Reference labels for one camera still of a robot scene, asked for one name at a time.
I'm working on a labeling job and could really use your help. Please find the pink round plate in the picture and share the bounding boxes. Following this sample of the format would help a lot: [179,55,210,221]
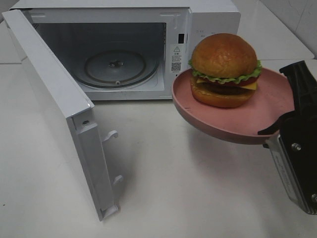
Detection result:
[172,68,294,145]

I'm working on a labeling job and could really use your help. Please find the toy hamburger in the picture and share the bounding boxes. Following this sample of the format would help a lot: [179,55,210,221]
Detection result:
[189,33,262,108]

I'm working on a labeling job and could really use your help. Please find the warning label sticker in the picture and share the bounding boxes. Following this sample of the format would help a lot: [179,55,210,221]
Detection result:
[170,44,183,73]

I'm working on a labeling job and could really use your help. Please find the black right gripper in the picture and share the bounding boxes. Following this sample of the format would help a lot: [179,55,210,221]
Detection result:
[257,60,317,159]

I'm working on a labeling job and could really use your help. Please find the white microwave oven body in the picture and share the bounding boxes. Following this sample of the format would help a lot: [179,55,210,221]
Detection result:
[9,0,241,101]

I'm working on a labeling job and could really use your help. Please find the glass microwave turntable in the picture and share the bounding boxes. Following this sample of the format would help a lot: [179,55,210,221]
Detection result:
[73,50,159,89]

